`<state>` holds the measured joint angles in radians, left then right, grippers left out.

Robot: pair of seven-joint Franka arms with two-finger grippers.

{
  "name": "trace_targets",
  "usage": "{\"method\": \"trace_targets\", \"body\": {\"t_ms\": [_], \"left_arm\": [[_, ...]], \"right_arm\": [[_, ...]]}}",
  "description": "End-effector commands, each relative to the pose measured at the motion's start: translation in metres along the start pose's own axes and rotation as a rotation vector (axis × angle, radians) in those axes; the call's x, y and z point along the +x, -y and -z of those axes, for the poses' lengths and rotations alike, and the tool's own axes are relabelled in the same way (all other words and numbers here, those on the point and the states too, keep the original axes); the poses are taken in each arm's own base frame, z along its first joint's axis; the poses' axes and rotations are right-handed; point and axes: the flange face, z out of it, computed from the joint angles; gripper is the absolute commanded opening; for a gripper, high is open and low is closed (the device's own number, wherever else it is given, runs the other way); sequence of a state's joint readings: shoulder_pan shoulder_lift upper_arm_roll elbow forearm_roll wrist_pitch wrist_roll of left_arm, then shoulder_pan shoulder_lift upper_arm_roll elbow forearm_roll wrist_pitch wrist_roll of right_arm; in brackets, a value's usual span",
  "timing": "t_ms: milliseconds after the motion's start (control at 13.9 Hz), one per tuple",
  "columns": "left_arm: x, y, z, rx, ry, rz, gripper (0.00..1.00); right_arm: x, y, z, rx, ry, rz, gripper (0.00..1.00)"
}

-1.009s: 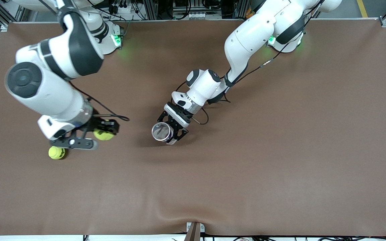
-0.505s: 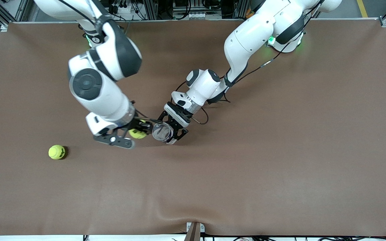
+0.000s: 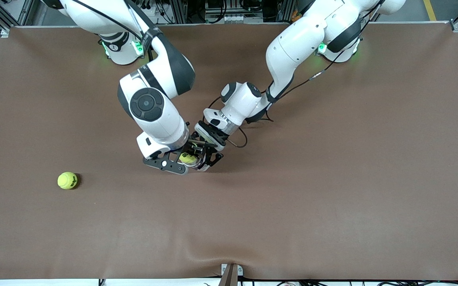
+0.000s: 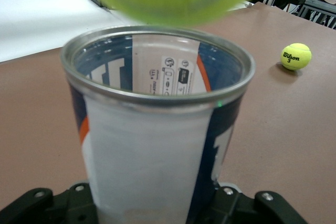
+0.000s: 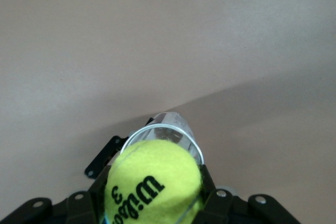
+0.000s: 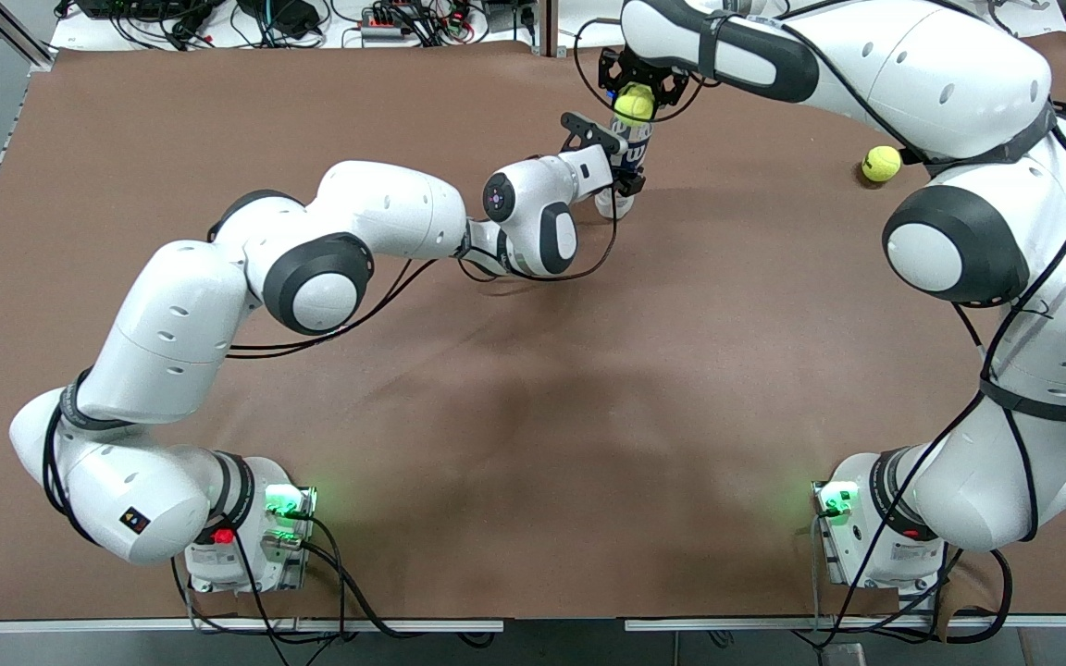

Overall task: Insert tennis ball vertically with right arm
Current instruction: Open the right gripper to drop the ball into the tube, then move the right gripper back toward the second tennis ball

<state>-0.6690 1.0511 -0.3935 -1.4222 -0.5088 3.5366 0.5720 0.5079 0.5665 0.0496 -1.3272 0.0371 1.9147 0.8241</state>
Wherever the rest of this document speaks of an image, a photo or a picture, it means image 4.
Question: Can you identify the clear Wilson tennis ball can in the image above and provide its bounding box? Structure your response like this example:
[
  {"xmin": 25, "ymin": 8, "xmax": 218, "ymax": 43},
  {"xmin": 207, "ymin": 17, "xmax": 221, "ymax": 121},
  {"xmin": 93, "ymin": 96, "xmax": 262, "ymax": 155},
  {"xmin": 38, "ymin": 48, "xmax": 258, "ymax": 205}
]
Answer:
[{"xmin": 60, "ymin": 24, "xmax": 257, "ymax": 224}]

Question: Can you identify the brown table mat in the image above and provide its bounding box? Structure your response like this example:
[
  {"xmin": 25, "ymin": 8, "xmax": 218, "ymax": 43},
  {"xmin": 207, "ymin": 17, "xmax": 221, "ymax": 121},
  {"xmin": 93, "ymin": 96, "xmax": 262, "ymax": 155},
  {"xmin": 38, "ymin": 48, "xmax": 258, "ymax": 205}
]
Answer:
[{"xmin": 0, "ymin": 1, "xmax": 336, "ymax": 224}]

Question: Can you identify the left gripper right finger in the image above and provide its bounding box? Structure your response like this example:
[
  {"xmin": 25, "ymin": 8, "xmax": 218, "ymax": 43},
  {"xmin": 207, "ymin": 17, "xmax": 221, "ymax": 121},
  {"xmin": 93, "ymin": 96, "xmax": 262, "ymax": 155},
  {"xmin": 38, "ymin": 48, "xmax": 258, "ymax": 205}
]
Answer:
[{"xmin": 186, "ymin": 184, "xmax": 309, "ymax": 224}]

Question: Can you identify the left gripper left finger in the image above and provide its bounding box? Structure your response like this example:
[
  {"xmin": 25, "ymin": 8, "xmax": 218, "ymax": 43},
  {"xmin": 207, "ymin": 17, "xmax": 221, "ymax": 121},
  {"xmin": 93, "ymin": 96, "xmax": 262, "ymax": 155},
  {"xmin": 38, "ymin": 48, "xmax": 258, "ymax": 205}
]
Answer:
[{"xmin": 0, "ymin": 182, "xmax": 102, "ymax": 224}]

